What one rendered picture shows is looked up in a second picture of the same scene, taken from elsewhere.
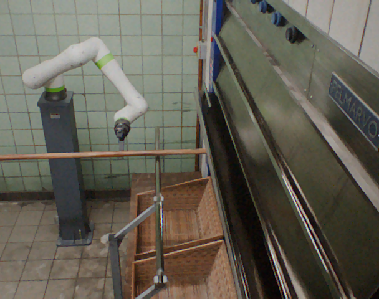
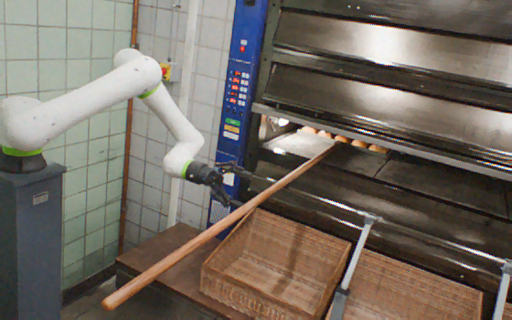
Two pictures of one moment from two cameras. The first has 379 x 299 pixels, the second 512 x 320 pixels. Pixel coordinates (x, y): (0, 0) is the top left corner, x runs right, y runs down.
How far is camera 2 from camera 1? 2.13 m
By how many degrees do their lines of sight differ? 55
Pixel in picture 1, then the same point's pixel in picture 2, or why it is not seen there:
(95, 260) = not seen: outside the picture
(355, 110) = not seen: outside the picture
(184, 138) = (109, 197)
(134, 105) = (197, 140)
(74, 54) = (156, 69)
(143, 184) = (149, 261)
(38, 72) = (65, 112)
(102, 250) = not seen: outside the picture
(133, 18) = (56, 34)
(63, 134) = (48, 229)
